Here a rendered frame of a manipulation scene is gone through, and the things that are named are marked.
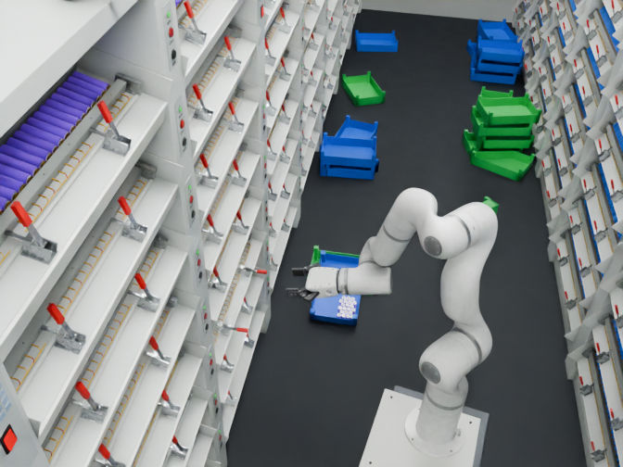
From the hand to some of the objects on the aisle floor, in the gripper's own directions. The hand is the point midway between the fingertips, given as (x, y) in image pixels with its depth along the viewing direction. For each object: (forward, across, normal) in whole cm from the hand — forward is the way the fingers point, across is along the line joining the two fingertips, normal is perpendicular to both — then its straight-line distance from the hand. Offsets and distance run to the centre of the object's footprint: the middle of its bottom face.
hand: (292, 282), depth 205 cm
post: (+40, -35, +57) cm, 78 cm away
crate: (+2, -56, +60) cm, 82 cm away
